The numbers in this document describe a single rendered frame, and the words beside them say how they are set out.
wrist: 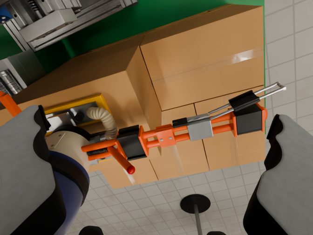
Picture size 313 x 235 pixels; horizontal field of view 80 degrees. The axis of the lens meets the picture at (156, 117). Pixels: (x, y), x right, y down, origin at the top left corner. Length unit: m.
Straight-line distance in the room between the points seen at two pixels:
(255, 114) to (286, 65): 1.35
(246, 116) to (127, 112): 0.40
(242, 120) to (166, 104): 0.63
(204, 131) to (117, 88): 0.32
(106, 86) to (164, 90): 0.49
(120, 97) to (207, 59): 0.56
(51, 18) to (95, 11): 0.77
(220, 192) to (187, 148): 1.43
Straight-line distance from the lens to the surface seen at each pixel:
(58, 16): 0.61
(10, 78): 1.38
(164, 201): 2.75
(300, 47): 1.90
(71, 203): 0.57
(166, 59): 1.03
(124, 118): 0.72
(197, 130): 0.57
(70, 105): 0.73
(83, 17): 1.41
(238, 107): 0.55
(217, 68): 1.09
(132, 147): 0.60
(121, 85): 0.66
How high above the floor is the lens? 1.54
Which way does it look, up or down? 58 degrees down
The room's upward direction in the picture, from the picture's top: 177 degrees counter-clockwise
